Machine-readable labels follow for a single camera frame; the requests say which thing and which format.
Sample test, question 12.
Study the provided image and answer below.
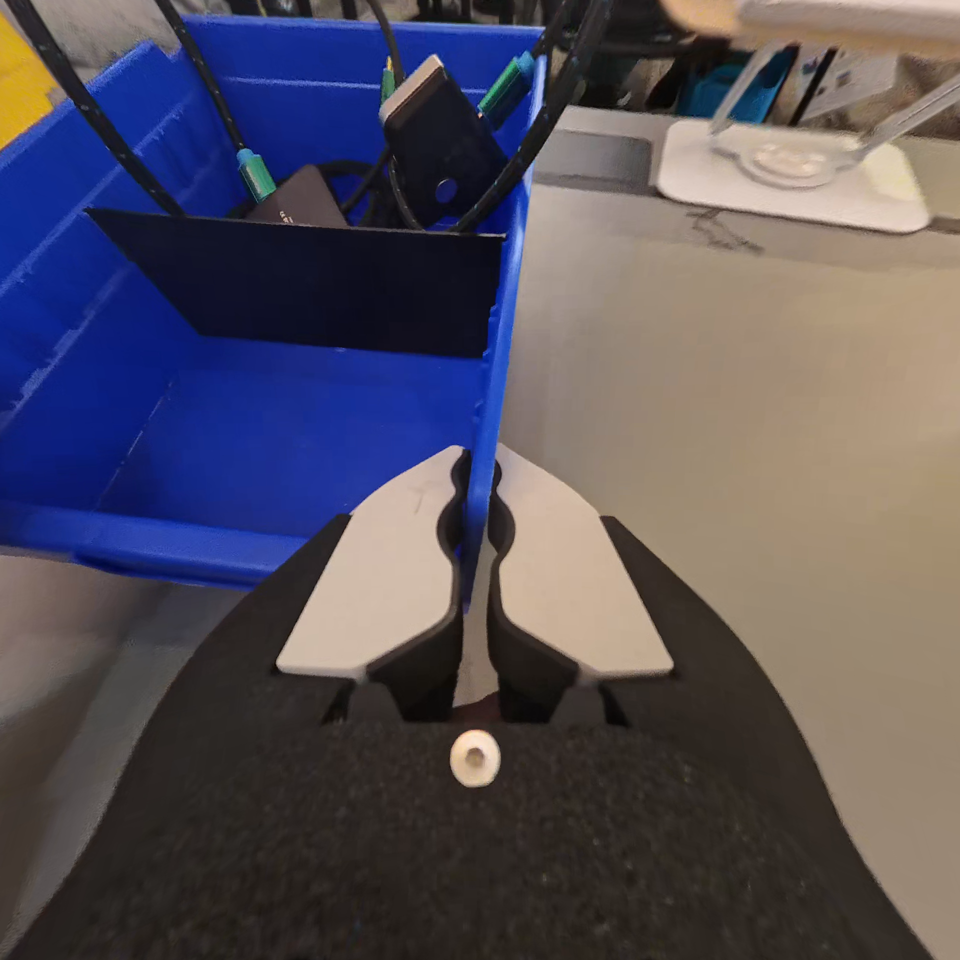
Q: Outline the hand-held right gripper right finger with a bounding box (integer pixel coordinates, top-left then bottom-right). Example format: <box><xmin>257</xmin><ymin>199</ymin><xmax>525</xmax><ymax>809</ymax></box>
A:
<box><xmin>486</xmin><ymin>442</ymin><xmax>676</xmax><ymax>725</ymax></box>

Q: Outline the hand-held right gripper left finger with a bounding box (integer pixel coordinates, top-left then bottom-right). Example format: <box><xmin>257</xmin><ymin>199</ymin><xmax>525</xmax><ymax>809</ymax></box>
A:
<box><xmin>276</xmin><ymin>444</ymin><xmax>470</xmax><ymax>725</ymax></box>

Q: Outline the blue storage bin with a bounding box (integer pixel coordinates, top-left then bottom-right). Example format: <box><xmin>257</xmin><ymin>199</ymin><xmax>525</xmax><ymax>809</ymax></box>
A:
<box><xmin>0</xmin><ymin>15</ymin><xmax>547</xmax><ymax>612</ymax></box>

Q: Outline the black square hub box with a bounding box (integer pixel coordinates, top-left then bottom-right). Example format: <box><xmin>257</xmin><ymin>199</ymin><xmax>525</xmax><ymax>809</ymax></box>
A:
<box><xmin>243</xmin><ymin>165</ymin><xmax>352</xmax><ymax>228</ymax></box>

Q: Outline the black video switch box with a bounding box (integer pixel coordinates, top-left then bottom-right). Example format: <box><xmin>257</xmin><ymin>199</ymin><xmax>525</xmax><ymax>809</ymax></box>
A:
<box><xmin>378</xmin><ymin>54</ymin><xmax>511</xmax><ymax>230</ymax></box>

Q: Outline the yellow storage bin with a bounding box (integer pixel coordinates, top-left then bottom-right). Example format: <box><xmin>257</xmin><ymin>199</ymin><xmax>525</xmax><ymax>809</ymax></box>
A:
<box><xmin>0</xmin><ymin>11</ymin><xmax>61</xmax><ymax>151</ymax></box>

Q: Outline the black bin divider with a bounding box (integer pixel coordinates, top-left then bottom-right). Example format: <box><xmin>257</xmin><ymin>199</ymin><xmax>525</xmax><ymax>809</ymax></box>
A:
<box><xmin>86</xmin><ymin>208</ymin><xmax>507</xmax><ymax>357</ymax></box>

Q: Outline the printed paper sheet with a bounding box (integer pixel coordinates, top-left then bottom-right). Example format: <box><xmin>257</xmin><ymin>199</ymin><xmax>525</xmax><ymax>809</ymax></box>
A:
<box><xmin>795</xmin><ymin>45</ymin><xmax>901</xmax><ymax>125</ymax></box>

